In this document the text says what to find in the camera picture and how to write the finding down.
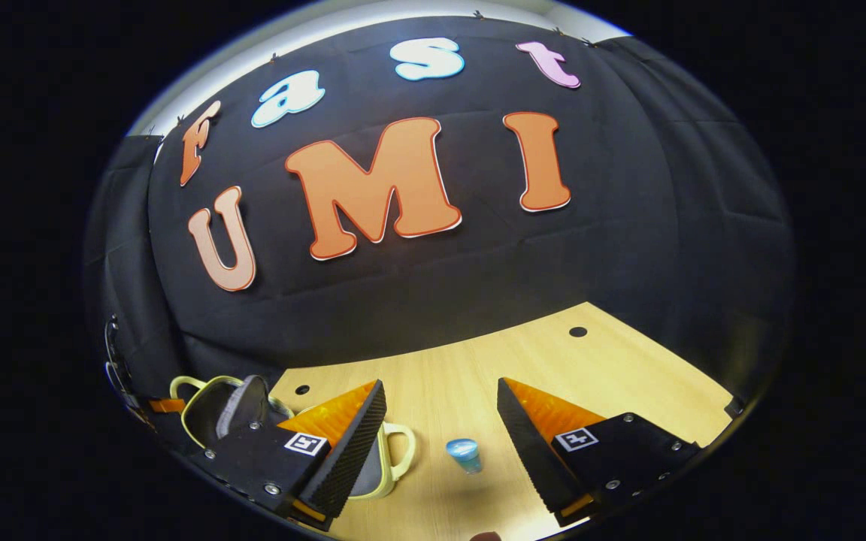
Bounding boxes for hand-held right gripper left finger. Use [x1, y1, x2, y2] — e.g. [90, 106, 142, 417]
[191, 379, 388, 530]

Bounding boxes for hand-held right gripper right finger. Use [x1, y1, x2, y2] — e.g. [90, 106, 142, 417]
[496, 377, 702, 527]

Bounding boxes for pale yellow small suitcase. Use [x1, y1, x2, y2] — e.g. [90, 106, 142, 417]
[170, 374, 417, 500]

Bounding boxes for blue cap skincare bottle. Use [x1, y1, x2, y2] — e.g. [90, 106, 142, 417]
[445, 438, 484, 476]

